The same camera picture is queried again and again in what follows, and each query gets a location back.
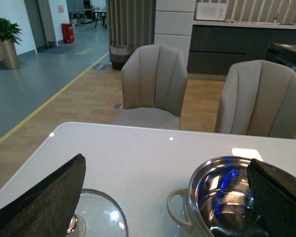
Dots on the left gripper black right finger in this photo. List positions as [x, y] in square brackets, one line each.
[274, 191]

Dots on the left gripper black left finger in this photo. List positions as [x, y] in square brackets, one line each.
[46, 209]

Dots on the glass pot lid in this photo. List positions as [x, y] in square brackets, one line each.
[97, 215]

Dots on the white electric cooking pot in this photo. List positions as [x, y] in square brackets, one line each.
[218, 201]

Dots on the beige chair right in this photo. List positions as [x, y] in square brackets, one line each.
[258, 99]

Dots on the beige chair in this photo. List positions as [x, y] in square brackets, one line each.
[258, 99]
[154, 80]

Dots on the black washing machine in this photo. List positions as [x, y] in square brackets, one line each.
[284, 54]

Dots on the dark kitchen counter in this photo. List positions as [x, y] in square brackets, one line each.
[215, 46]

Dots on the beige chair left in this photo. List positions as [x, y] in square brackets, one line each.
[154, 80]

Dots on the woven basket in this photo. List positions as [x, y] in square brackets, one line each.
[119, 54]

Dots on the potted green plant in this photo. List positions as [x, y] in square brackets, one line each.
[9, 36]

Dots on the red box cabinet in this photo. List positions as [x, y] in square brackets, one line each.
[67, 32]

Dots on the white microwave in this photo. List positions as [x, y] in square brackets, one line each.
[210, 11]

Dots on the grey curtain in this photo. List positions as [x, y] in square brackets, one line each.
[131, 22]

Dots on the white cabinet column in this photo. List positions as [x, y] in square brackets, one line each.
[173, 24]

